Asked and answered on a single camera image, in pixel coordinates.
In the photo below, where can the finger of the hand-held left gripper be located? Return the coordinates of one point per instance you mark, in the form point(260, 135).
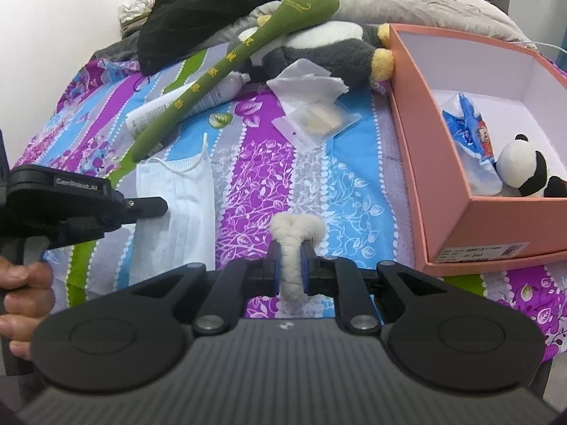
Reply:
point(146, 208)

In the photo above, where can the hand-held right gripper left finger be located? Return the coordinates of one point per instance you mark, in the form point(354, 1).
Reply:
point(273, 270)

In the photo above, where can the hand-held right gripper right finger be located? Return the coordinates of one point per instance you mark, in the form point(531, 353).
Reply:
point(306, 270)

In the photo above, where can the pink cardboard box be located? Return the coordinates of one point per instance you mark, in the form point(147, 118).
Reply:
point(425, 150)

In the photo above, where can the blue snack packet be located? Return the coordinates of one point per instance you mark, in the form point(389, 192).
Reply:
point(469, 133)

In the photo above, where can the small panda plush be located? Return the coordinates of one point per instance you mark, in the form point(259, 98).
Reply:
point(518, 159)

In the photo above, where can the person's left hand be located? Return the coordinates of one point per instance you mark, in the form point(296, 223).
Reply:
point(22, 305)

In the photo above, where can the white face mask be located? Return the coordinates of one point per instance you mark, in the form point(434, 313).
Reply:
point(195, 212)

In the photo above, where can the white cream tube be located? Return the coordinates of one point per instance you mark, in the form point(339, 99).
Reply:
point(150, 117)

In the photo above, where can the floral striped bedsheet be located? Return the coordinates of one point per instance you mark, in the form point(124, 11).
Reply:
point(354, 177)

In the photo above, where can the clear plastic packet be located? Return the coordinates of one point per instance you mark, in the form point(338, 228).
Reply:
point(314, 119)

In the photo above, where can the white tissue paper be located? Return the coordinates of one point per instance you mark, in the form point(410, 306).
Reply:
point(305, 82)

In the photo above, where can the green plush stick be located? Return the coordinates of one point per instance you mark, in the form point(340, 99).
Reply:
point(248, 44)

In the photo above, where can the white crumpled cloth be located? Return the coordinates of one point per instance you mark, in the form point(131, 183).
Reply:
point(135, 11)

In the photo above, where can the black cloth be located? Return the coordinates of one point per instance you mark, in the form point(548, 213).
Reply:
point(199, 17)

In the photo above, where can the grey plush with yellow feet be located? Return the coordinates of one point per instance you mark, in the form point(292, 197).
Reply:
point(328, 48)

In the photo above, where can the grey duvet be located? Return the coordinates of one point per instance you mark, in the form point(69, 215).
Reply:
point(443, 4)

